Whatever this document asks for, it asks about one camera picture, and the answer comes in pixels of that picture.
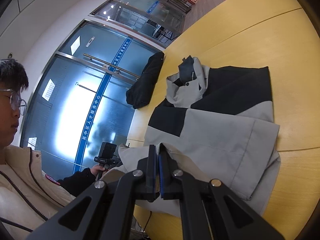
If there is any person's head with glasses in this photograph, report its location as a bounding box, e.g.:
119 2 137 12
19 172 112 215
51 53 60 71
1 59 29 149

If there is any person's left hand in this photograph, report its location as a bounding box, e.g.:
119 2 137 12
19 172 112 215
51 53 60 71
90 165 108 177

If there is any black tracking camera box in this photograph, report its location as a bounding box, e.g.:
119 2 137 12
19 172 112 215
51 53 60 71
99 142 117 159

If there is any grey and black jacket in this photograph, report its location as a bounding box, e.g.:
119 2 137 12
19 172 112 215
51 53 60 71
103 57 281 214

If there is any left forearm black sleeve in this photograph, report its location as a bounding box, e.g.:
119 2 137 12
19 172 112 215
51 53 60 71
57 168 96 197

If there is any black cable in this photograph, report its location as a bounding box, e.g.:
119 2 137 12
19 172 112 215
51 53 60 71
135 211 153 235

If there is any cream puffer vest torso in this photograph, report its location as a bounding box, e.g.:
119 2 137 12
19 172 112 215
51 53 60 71
1 146 75 230

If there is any black folded garment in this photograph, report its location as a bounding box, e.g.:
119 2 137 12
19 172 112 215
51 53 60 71
126 52 164 109

